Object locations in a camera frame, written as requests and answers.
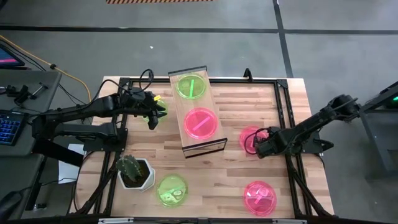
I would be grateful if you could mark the black aluminium table frame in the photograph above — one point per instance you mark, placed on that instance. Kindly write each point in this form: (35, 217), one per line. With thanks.
(236, 81)

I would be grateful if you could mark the green cactus plant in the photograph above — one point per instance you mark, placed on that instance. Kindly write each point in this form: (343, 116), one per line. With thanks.
(127, 165)

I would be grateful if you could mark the black metal stand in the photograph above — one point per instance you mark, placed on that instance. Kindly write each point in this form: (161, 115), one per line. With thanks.
(376, 130)

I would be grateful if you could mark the dark screen with pink stripe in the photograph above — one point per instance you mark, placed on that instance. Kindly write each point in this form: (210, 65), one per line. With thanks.
(7, 59)

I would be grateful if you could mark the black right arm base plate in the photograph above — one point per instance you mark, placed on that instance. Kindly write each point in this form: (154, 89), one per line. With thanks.
(323, 145)

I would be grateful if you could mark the black keyboard with blue backlight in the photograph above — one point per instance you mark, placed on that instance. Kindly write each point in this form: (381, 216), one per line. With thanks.
(9, 127)

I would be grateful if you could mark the pink transparent plastic plate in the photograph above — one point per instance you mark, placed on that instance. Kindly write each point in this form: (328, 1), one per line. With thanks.
(245, 137)
(192, 121)
(264, 202)

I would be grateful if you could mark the black clamp tool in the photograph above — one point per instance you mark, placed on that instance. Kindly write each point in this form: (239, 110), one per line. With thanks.
(20, 93)

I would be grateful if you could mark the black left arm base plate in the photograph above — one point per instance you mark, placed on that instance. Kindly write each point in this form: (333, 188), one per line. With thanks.
(105, 146)

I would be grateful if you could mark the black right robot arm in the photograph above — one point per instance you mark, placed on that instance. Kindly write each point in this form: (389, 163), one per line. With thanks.
(311, 124)

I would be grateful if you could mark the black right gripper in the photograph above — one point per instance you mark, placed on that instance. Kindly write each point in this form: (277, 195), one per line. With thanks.
(273, 143)

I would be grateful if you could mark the white hexagonal plant pot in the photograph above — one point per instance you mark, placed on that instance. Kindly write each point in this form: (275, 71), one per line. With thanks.
(149, 180)

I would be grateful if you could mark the black and silver hand tool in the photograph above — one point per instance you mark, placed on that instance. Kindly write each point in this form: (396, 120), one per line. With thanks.
(38, 90)

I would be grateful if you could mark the gray desk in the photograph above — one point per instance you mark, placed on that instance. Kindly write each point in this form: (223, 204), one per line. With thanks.
(46, 93)

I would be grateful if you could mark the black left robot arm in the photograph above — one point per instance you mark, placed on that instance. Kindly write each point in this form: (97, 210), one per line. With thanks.
(93, 107)

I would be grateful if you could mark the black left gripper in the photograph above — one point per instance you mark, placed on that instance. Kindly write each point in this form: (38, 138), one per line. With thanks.
(136, 99)

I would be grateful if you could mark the silver table bracket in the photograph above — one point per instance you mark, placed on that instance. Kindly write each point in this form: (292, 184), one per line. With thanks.
(115, 220)
(289, 221)

